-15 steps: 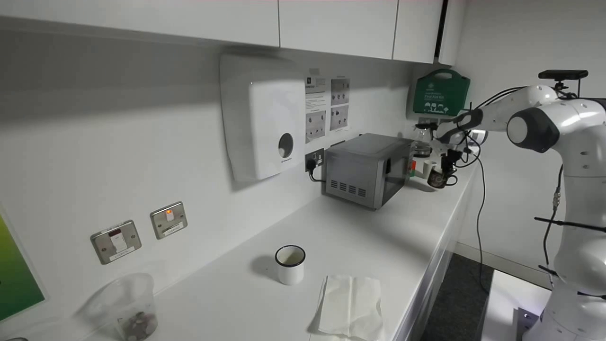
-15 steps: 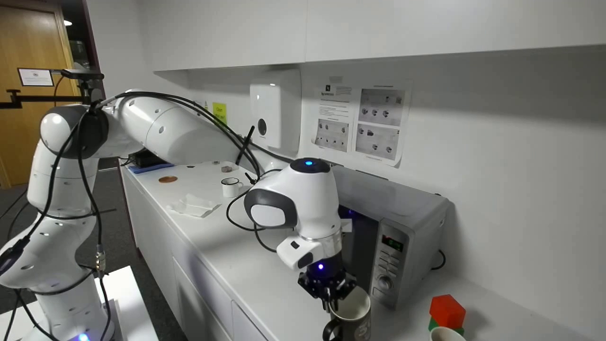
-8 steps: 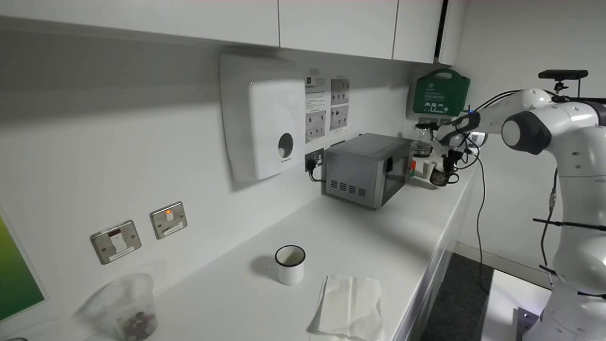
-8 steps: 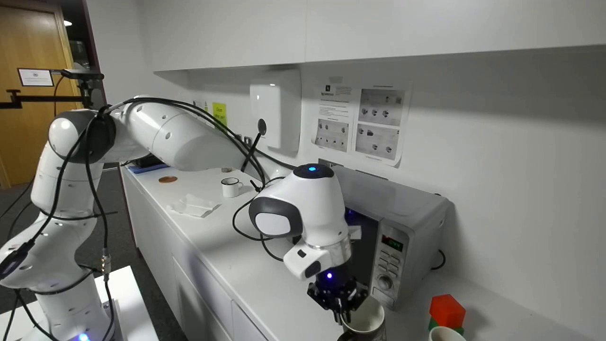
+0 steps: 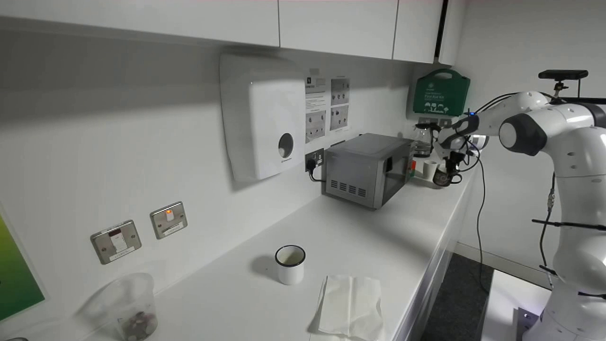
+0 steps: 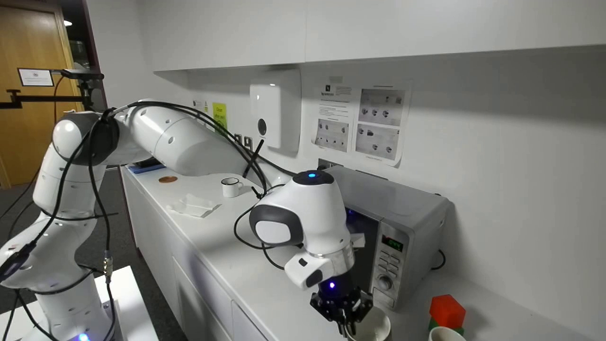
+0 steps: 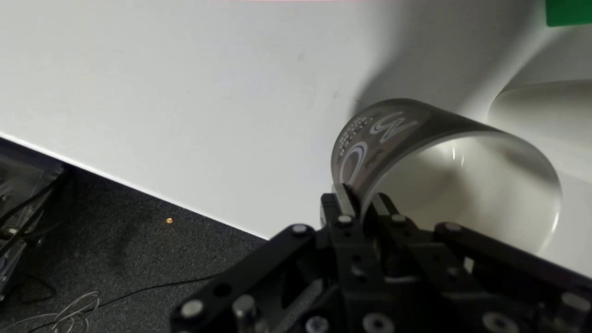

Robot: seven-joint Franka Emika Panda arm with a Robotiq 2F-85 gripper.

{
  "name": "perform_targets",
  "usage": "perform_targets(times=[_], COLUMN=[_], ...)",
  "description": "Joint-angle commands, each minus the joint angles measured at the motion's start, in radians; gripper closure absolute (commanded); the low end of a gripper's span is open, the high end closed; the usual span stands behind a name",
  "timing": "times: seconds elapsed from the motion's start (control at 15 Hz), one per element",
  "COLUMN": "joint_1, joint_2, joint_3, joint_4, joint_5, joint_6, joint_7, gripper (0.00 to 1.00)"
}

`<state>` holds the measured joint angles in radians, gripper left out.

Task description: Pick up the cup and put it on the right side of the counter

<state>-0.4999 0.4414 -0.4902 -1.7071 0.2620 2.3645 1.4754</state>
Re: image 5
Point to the white cup with dark rim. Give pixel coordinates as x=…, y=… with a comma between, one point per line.
x=288, y=265

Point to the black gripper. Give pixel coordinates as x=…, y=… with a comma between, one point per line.
x=455, y=159

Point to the instruction sheet with text header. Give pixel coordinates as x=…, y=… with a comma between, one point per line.
x=316, y=106

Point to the black wall plug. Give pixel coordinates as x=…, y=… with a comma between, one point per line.
x=313, y=161

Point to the silver wall switch plate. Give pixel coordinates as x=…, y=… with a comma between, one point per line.
x=169, y=220
x=116, y=241

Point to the green wall poster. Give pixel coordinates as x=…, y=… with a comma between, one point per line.
x=15, y=275

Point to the white robot base table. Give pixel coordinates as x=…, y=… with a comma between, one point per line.
x=504, y=295

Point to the white paper towel dispenser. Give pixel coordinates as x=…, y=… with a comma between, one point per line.
x=265, y=119

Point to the clear plastic cup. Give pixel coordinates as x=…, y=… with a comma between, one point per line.
x=119, y=305

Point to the white wall cabinets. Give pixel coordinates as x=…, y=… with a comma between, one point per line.
x=189, y=19

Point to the plain white cup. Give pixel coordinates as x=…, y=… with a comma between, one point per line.
x=430, y=170

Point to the green first aid box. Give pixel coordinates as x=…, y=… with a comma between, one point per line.
x=439, y=93

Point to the grey microwave oven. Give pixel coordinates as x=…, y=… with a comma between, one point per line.
x=366, y=170

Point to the black camera on stand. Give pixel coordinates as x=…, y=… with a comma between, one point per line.
x=561, y=74

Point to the white base cabinet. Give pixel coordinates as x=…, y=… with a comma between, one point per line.
x=428, y=286

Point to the red orange bottle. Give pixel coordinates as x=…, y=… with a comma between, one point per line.
x=413, y=167

